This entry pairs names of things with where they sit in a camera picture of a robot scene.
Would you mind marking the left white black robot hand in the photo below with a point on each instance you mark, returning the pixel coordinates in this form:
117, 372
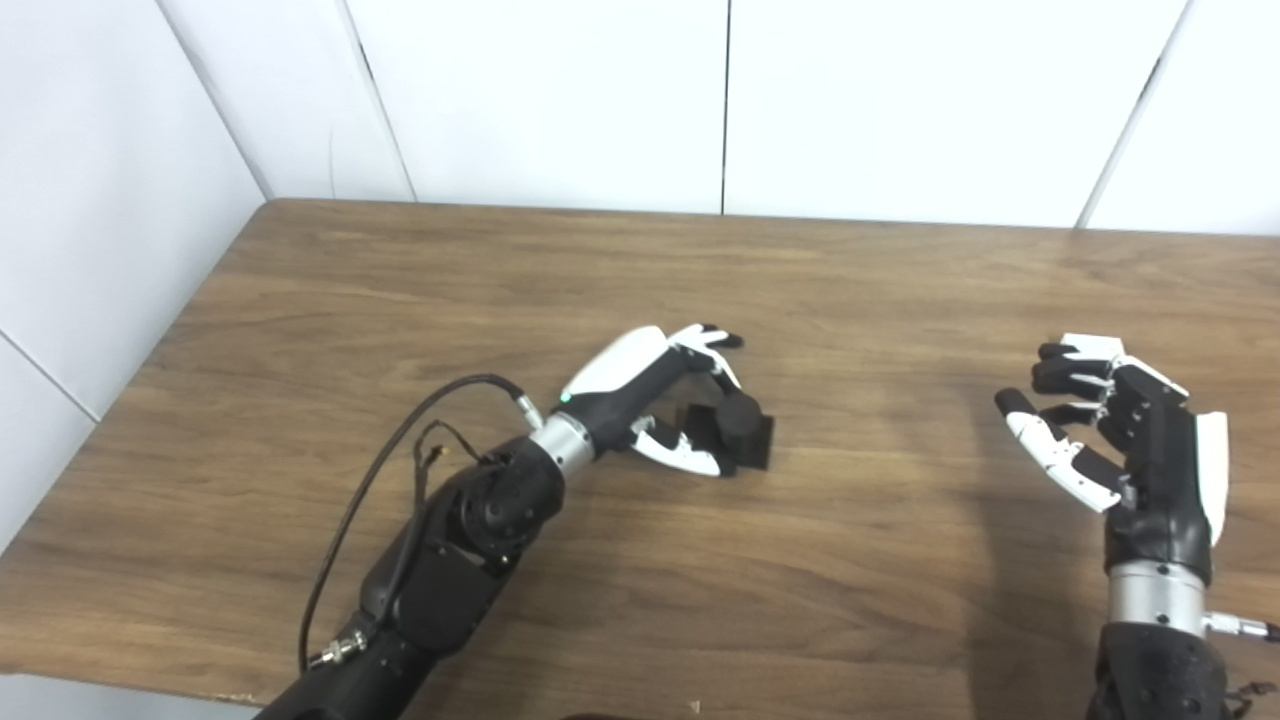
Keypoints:
620, 375

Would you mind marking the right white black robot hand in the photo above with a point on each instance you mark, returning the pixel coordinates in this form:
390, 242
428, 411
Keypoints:
1160, 470

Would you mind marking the black peg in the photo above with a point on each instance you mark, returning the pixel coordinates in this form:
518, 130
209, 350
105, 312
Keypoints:
745, 425

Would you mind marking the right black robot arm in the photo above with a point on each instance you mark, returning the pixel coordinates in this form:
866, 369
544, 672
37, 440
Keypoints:
1150, 600

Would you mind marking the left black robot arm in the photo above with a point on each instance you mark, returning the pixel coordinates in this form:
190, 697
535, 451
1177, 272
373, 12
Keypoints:
450, 560

